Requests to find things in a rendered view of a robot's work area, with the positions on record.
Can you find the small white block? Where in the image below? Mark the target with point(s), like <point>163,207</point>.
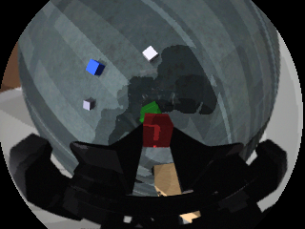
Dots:
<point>150,54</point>

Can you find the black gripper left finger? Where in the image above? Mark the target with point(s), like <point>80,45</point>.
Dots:
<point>122,156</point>

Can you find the small blue cube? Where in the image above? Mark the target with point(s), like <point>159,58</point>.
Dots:
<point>95,67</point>

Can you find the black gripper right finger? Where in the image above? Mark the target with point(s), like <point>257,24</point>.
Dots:
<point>191,158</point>

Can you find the green block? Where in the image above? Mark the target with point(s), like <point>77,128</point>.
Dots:
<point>146,108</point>
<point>153,110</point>

